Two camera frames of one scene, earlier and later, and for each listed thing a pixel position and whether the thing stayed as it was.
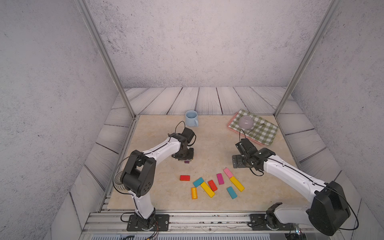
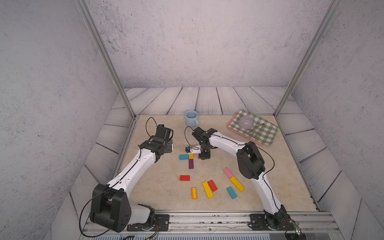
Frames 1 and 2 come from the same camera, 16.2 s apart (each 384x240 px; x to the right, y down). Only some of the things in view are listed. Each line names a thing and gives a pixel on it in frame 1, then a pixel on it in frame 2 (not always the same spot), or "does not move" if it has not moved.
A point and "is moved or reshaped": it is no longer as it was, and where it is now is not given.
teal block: x=198 y=182 is moved or reshaped
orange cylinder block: x=194 y=193 does not move
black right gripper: x=238 y=164 -> x=205 y=156
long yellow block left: x=208 y=190 does not move
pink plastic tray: x=239 y=131 does not move
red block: x=184 y=178 does not move
